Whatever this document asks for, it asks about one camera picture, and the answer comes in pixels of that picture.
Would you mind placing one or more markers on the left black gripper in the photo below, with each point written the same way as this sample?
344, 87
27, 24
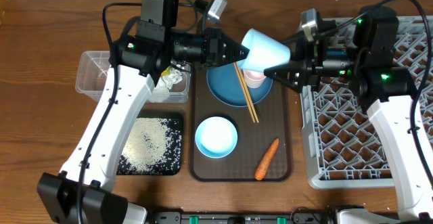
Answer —
213, 40

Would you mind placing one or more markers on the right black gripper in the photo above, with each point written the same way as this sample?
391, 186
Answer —
306, 65

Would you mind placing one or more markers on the light blue cup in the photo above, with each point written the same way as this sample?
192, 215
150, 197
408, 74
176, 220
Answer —
264, 52

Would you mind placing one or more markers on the pink cup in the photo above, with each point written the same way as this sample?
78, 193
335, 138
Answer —
253, 79

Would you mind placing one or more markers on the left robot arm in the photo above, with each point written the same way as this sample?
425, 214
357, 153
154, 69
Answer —
82, 190

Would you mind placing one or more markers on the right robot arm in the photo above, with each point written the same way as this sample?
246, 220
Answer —
386, 92

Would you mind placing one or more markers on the grey dishwasher rack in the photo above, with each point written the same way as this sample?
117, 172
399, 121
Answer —
341, 147

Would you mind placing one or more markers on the black waste tray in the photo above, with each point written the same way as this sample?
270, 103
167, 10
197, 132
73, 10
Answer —
155, 142

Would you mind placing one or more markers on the clear plastic waste bin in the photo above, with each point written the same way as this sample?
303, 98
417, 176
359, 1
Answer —
93, 70

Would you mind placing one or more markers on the wooden chopstick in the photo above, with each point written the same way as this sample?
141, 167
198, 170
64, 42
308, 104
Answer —
248, 93
245, 92

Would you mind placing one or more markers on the dark blue plate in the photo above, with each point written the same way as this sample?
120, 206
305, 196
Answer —
225, 86

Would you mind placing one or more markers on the yellow snack wrapper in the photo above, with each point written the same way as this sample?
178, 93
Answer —
166, 72

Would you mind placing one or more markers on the crumpled white tissue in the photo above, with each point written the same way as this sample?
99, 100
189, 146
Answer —
168, 85

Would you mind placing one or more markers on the light blue bowl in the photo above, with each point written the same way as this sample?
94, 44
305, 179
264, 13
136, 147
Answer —
216, 137

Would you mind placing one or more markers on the brown serving tray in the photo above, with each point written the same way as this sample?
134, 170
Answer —
254, 139

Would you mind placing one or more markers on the orange carrot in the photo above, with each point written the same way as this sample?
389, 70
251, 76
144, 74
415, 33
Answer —
265, 162

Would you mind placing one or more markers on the pile of rice grains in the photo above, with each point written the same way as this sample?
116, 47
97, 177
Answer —
149, 142

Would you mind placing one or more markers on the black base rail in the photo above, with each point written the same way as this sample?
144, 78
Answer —
212, 218

